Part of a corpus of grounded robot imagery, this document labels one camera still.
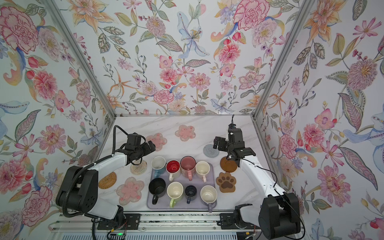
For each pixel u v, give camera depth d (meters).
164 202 0.80
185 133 1.11
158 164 0.90
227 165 0.95
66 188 0.46
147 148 0.84
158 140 1.07
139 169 0.92
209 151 1.01
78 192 0.44
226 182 0.87
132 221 0.73
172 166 0.90
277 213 0.40
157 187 0.84
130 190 0.84
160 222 0.75
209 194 0.81
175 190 0.80
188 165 0.88
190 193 0.82
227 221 0.73
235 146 0.63
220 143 0.76
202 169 0.88
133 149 0.72
